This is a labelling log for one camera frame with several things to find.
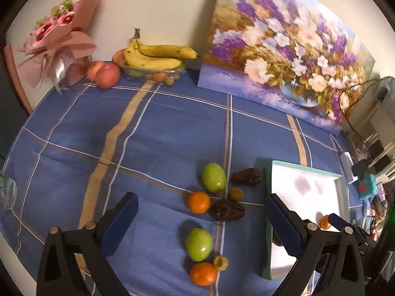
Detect bunch of yellow bananas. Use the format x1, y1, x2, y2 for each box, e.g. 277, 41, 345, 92
123, 28, 198, 71

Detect black cable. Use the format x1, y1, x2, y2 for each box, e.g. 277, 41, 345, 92
338, 76, 395, 162

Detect white furniture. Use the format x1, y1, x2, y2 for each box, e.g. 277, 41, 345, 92
369, 92, 395, 179

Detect white power strip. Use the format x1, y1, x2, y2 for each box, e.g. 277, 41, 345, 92
339, 152, 356, 183

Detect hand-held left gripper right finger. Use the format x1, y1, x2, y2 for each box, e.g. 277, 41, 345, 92
265, 193, 365, 296

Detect teal box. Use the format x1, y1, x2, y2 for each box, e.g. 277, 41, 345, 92
357, 174, 379, 200

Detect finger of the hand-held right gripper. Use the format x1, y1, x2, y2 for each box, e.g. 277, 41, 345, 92
329, 213, 372, 247

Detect clear plastic fruit container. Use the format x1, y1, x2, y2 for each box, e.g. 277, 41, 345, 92
119, 60, 188, 82

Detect black power adapter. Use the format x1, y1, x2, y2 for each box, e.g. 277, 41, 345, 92
352, 160, 369, 178

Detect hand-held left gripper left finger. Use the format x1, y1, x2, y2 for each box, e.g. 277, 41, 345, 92
36, 192, 139, 296

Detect white tray box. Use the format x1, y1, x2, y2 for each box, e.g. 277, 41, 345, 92
262, 160, 351, 280

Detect flower painting canvas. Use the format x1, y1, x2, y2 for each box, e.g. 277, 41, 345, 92
197, 0, 376, 135

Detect red peach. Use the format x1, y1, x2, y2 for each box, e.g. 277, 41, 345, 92
94, 63, 121, 90
112, 49, 126, 66
86, 61, 105, 81

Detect green jujube fruit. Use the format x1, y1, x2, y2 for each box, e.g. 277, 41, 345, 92
185, 228, 213, 262
202, 163, 227, 192

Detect clear plastic bottle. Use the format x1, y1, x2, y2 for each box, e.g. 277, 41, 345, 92
0, 176, 18, 211

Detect blue plaid tablecloth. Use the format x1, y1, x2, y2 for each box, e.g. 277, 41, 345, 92
0, 60, 371, 296

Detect pink wrapped flower bouquet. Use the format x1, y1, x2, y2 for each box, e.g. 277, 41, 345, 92
16, 0, 109, 92

